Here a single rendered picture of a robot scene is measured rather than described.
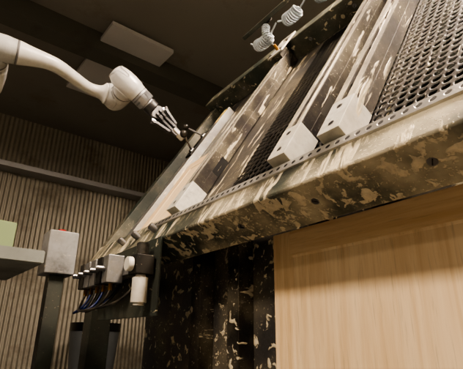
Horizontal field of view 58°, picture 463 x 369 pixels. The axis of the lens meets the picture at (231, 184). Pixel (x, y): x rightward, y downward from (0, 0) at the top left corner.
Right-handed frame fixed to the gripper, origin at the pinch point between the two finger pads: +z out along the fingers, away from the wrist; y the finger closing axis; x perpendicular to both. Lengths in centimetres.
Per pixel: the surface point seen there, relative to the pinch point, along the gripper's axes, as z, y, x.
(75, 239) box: -2, 66, -17
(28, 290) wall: 36, 28, -371
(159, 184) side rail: 12.4, 13.9, -23.1
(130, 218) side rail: 11.8, 39.2, -23.1
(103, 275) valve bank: 7, 84, 27
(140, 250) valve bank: 8, 75, 43
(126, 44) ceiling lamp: -68, -142, -144
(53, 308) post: 10, 92, -20
